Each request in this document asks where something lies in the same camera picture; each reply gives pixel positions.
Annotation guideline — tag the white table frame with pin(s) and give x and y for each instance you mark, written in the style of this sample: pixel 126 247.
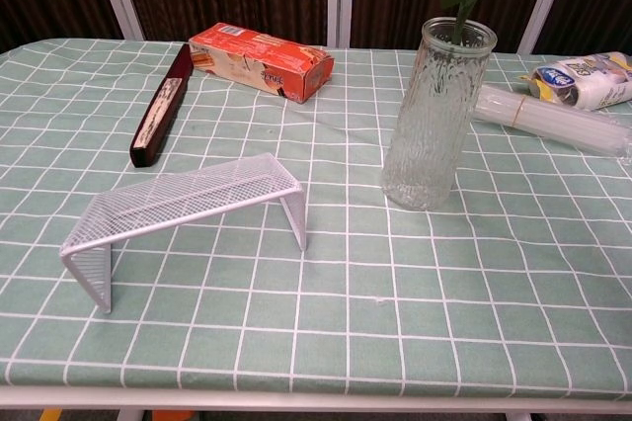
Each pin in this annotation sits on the white table frame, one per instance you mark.
pixel 296 398

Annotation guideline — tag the textured clear glass vase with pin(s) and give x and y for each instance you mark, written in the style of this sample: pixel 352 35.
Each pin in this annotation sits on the textured clear glass vase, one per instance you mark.
pixel 429 144

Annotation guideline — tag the dark brown folded fan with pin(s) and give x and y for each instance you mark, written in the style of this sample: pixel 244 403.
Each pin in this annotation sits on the dark brown folded fan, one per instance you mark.
pixel 160 109

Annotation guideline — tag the orange cardboard snack box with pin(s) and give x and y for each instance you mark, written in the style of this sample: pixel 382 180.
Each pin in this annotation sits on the orange cardboard snack box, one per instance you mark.
pixel 257 62

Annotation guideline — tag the green white checked tablecloth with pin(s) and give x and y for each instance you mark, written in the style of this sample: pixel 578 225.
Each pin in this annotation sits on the green white checked tablecloth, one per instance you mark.
pixel 345 292

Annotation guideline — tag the bundle of clear straws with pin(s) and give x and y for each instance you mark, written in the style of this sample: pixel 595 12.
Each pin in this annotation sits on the bundle of clear straws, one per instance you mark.
pixel 553 122

